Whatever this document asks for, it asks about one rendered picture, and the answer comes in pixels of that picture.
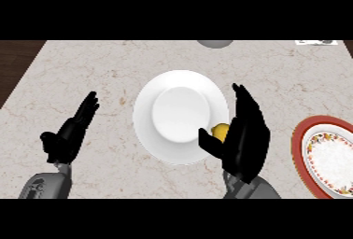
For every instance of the white flat object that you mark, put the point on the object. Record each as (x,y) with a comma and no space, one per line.
(316,42)

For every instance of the plain white plate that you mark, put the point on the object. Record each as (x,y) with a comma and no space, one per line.
(180,116)

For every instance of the grey round object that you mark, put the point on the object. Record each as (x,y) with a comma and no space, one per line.
(214,43)

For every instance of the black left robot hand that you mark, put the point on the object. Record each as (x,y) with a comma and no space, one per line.
(67,133)

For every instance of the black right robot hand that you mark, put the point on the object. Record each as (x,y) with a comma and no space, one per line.
(243,137)

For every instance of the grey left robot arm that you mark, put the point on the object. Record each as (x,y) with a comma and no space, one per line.
(47,185)

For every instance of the yellow lemon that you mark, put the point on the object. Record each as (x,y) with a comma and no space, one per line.
(220,131)

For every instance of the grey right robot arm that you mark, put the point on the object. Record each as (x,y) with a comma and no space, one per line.
(249,188)

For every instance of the red-rimmed floral plate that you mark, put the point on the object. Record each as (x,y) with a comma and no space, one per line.
(327,157)

